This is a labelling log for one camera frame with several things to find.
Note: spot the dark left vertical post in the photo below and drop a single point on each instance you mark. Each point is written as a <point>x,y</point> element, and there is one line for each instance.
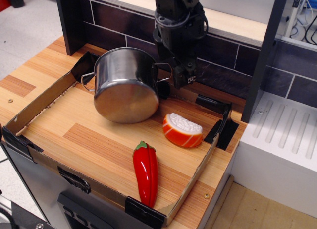
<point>72,24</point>

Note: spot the stainless steel pot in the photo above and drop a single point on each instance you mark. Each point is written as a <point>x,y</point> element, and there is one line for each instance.
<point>126,85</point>

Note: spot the red toy chili pepper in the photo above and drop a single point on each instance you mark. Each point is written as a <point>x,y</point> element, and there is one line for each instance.
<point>146,170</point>

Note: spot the dark grey vertical post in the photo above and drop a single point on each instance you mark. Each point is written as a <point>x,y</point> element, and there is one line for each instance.
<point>259,79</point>

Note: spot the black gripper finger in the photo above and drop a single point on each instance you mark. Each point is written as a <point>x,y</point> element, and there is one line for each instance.
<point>184,75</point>

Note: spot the toy salmon sushi piece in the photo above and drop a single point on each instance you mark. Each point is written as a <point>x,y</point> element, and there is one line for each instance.
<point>181,131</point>

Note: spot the white dish drainer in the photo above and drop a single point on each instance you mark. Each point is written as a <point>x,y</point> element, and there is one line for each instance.
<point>284,128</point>

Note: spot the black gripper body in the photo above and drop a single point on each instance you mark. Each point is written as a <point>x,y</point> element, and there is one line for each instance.
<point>180,24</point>

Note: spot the cardboard fence with black tape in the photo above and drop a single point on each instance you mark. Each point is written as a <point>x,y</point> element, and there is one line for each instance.
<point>78,166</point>

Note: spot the wooden shelf board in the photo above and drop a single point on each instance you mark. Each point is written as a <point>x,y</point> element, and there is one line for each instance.
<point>220,24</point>

